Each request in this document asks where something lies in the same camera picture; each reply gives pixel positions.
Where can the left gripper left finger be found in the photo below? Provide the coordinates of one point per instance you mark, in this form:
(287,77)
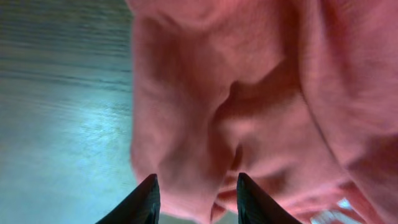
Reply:
(141,206)

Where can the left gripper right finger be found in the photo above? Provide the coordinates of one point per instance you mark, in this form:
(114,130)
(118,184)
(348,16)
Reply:
(255,206)

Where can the orange printed t-shirt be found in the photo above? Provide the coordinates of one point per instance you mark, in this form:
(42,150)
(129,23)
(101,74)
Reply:
(300,95)

